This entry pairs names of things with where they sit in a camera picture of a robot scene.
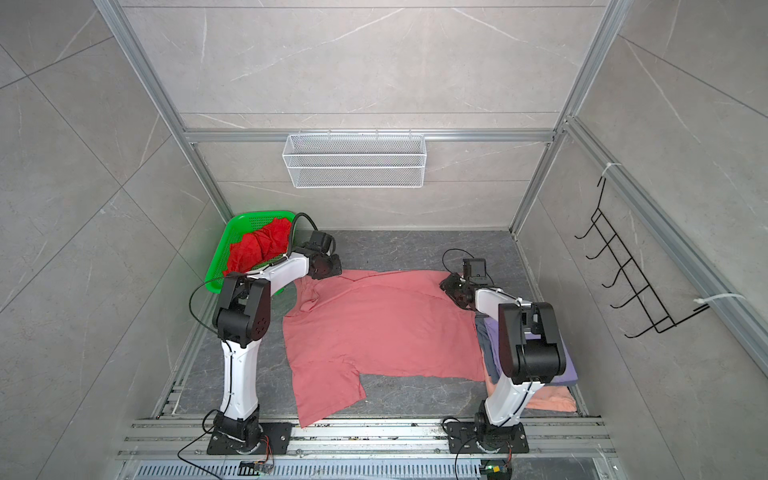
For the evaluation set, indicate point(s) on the pink t-shirt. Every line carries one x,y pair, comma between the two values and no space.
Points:
396,324

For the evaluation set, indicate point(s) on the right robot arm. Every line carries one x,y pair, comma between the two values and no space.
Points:
531,355

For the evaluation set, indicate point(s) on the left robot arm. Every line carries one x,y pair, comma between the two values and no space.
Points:
241,320

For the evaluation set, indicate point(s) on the red t-shirt in basket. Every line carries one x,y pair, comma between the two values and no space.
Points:
253,241

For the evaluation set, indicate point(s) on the green plastic basket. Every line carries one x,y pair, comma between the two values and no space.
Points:
214,276

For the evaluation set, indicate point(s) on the folded salmon t-shirt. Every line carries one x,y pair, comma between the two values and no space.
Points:
554,399

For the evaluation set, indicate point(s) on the white wire mesh basket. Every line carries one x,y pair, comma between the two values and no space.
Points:
365,160

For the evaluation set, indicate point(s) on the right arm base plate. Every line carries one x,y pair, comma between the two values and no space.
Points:
472,438

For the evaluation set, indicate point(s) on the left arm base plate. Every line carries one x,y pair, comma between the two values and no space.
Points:
255,439

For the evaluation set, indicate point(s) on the black wire hook rack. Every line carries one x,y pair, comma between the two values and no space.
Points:
655,316

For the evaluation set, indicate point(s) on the aluminium rail frame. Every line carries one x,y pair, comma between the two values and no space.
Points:
348,448

